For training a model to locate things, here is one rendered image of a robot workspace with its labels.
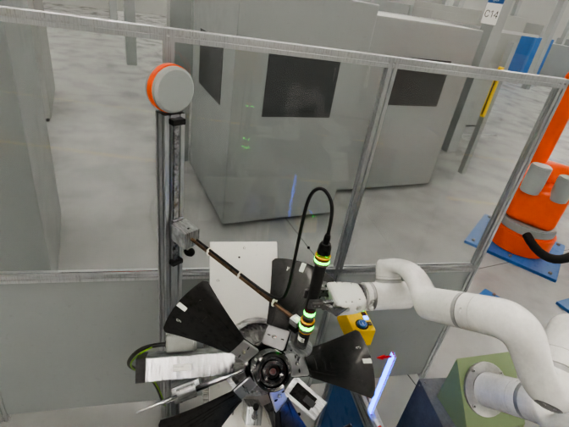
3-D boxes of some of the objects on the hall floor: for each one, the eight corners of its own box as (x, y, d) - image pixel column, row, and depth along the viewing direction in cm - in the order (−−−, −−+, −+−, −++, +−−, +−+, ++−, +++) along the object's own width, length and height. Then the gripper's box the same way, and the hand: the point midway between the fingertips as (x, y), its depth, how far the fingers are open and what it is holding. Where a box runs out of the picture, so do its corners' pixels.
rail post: (306, 446, 225) (334, 352, 186) (313, 446, 226) (343, 352, 187) (308, 453, 221) (338, 360, 183) (315, 452, 222) (345, 359, 184)
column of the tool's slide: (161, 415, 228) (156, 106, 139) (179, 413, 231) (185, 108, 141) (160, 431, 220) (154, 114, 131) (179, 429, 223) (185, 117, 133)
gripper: (356, 268, 124) (301, 269, 119) (378, 307, 110) (317, 309, 105) (351, 287, 127) (296, 289, 123) (372, 326, 114) (312, 329, 109)
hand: (312, 298), depth 114 cm, fingers closed on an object, 4 cm apart
